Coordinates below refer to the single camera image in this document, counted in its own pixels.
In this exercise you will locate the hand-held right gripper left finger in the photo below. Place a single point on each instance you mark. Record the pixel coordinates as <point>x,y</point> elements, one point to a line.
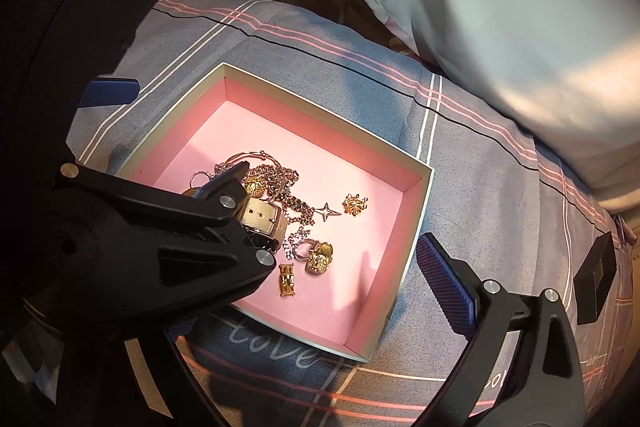
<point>95,387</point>

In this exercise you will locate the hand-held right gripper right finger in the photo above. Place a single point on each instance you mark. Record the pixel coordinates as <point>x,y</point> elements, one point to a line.
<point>445,287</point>

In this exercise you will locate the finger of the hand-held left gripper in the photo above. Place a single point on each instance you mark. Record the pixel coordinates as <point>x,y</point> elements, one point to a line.
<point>112,92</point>
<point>200,252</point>

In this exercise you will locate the small silver hoop earring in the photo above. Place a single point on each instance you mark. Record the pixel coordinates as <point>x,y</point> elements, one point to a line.
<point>197,177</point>

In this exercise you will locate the small gold flower charm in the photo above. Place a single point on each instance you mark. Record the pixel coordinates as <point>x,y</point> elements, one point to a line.
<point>255,187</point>

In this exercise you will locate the gold rectangular clasp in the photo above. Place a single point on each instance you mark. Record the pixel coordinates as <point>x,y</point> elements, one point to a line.
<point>286,281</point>

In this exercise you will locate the white box with pink lining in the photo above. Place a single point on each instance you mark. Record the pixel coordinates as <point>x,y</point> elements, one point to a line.
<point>350,287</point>

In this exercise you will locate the gold flower brooch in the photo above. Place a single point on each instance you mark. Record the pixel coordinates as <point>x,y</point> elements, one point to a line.
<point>355,205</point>

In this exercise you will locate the grey-blue printed bedsheet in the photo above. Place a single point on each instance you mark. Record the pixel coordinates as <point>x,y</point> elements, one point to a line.
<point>475,167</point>

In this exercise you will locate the small black box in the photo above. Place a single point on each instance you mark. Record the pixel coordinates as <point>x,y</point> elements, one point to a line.
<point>595,277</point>

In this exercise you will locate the white pillow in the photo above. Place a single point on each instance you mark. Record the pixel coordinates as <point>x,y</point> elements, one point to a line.
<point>500,7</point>

